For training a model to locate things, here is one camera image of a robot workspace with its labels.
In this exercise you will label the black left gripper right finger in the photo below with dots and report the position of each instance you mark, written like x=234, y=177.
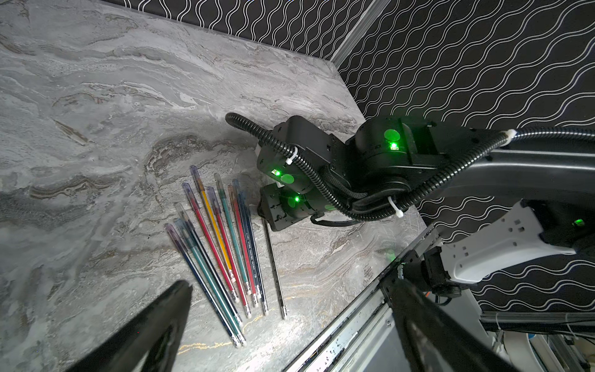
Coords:
x=431, y=339

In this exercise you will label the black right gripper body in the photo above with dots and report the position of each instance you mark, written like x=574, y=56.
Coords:
x=283, y=207

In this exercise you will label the dark blue pencil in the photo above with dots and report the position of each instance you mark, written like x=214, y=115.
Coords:
x=251, y=246

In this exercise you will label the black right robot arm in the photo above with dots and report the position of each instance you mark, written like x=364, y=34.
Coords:
x=393, y=163

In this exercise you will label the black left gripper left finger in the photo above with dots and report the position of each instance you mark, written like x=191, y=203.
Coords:
x=151, y=338

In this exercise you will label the black pencil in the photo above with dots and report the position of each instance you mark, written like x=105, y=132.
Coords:
x=280, y=296

